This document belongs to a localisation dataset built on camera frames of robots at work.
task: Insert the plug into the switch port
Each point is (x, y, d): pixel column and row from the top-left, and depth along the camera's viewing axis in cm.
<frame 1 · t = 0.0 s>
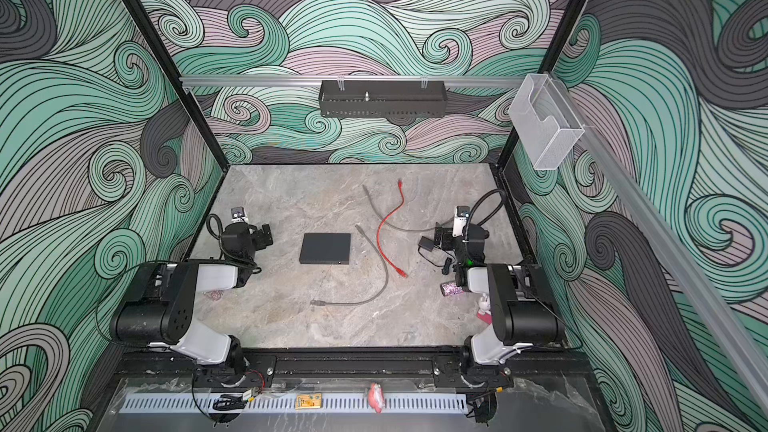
left hand: (249, 224, 94), fingers open
right hand: (453, 222, 94), fingers open
black network switch: (325, 248, 97), on the table

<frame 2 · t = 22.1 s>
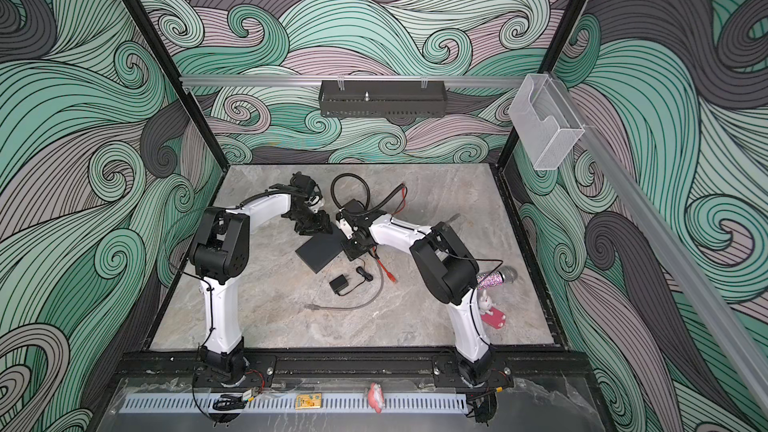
left hand: (326, 229, 99), fingers open
right hand: (350, 250, 95), fingers closed
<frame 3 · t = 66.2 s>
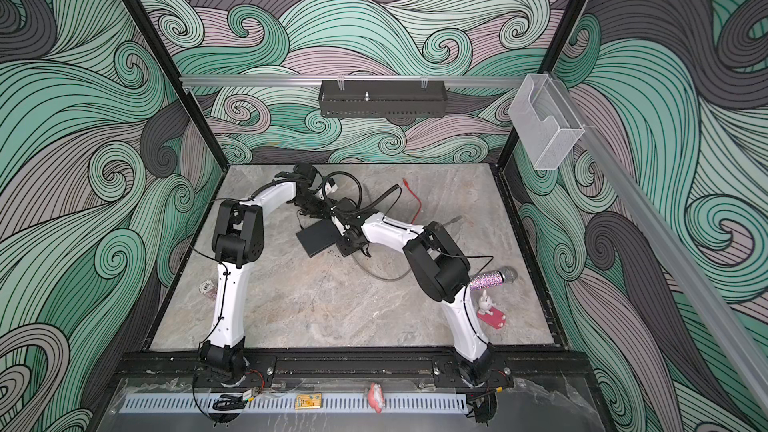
left hand: (334, 216, 103), fingers open
right hand: (345, 245, 96), fingers closed
black network switch: (319, 236, 100), on the table

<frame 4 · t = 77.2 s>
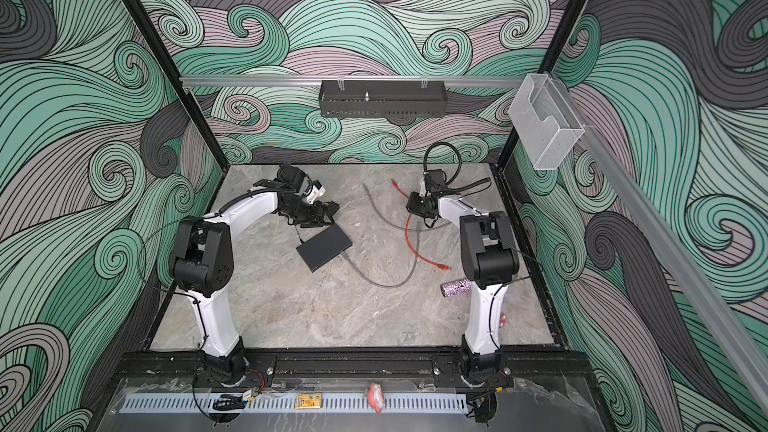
left hand: (329, 220, 93), fingers open
right hand: (410, 204, 102), fingers open
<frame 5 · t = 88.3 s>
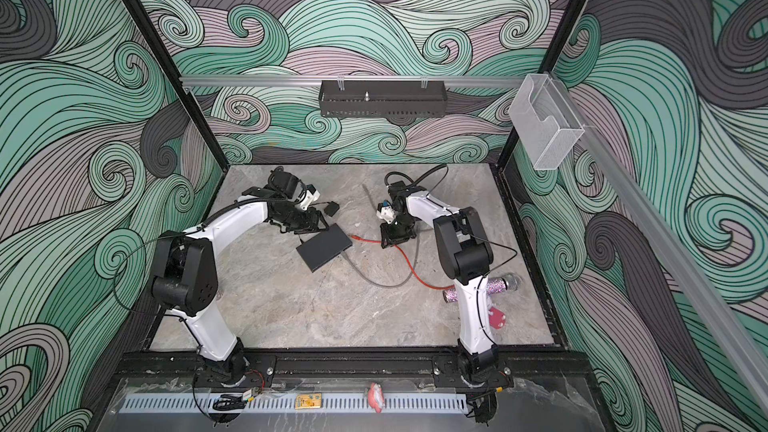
left hand: (323, 226, 89), fingers open
right hand: (388, 242, 97), fingers open
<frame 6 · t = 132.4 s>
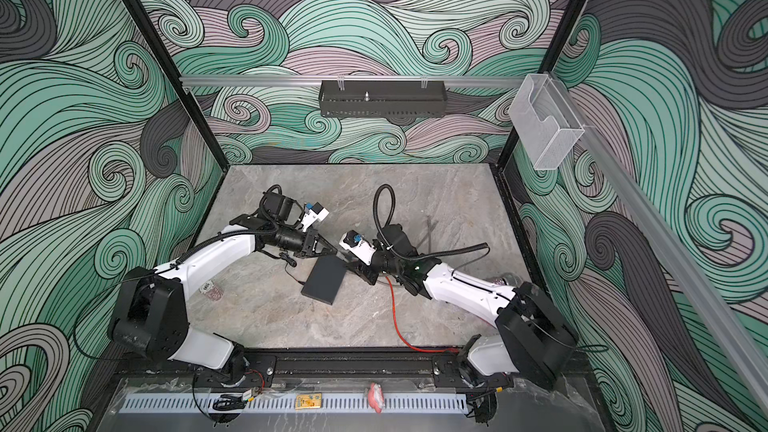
left hand: (334, 251, 78), fingers closed
right hand: (348, 258, 79), fingers open
black network switch: (325, 279, 89), point 2 cm above the table

